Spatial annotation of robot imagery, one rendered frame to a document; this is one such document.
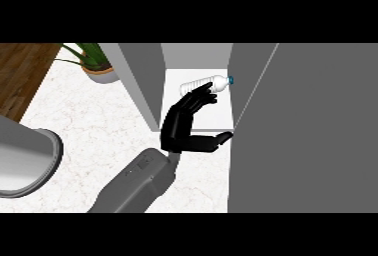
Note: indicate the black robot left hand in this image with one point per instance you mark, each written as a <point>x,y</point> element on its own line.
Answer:
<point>181,126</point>

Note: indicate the clear plastic water bottle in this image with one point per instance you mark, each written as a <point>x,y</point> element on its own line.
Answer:
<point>221,82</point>

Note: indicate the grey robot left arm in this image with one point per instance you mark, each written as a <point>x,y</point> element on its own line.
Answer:
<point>142,180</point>

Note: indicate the grey open cabinet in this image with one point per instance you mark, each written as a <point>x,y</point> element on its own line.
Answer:
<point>148,76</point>

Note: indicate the dark grey cabinet door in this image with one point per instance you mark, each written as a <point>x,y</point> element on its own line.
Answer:
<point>311,133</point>

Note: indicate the potted green plant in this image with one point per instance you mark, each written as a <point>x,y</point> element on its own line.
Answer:
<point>98,71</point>

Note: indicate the grey round appliance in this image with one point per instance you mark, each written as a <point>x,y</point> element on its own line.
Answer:
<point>24,160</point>

